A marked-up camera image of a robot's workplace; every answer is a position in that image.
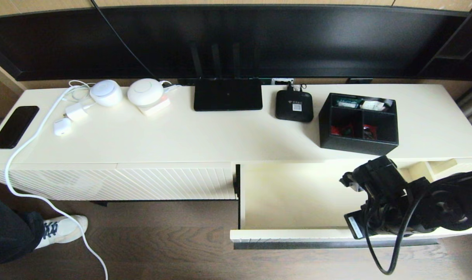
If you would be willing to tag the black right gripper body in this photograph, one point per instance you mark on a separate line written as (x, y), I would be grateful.
(366, 223)

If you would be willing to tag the black compartment organizer box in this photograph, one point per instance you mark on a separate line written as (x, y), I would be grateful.
(356, 147)

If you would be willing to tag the cream ribbed drawer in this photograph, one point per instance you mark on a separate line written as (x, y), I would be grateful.
(290, 194)

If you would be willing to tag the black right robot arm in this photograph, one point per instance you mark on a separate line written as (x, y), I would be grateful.
(453, 210)

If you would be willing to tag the white slatted cabinet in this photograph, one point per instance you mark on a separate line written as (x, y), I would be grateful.
(181, 136)

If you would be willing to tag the red black snack packet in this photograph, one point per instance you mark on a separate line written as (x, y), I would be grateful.
(370, 132)

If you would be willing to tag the white packet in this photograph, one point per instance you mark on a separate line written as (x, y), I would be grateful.
(373, 105)

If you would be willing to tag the green packet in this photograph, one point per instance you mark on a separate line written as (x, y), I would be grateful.
(345, 103)

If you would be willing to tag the black set-top box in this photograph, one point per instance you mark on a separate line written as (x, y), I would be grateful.
(286, 107)

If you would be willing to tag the black television foot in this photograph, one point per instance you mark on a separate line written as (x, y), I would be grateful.
(185, 82)
(358, 81)

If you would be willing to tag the black router with antennas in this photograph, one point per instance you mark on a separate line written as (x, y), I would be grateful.
(227, 95)

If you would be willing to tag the black shelf unit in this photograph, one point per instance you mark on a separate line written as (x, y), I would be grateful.
(461, 58)

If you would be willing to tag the black television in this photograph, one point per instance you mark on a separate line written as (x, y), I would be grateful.
(298, 39)

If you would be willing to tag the cream ribbed cabinet front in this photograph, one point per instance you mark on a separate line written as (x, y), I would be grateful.
(57, 182)
(173, 181)

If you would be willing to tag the pink white small box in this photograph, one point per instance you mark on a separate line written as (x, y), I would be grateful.
(158, 110)

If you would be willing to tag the white round flat device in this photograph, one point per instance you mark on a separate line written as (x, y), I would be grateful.
(144, 91)

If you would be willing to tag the white dome smart speaker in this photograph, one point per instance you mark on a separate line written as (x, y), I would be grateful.
(106, 93)

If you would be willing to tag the white sneaker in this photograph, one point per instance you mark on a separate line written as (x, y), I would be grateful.
(65, 229)

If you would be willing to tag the white earbuds case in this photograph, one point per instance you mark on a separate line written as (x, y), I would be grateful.
(62, 126)

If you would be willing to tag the black trouser leg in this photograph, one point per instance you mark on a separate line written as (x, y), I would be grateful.
(6, 233)

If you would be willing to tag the black smartphone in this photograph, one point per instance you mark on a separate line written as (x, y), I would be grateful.
(14, 128)

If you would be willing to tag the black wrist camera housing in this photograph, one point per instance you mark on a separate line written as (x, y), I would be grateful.
(376, 173)

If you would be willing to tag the white wall outlet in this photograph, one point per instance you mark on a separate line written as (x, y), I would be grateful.
(277, 82)

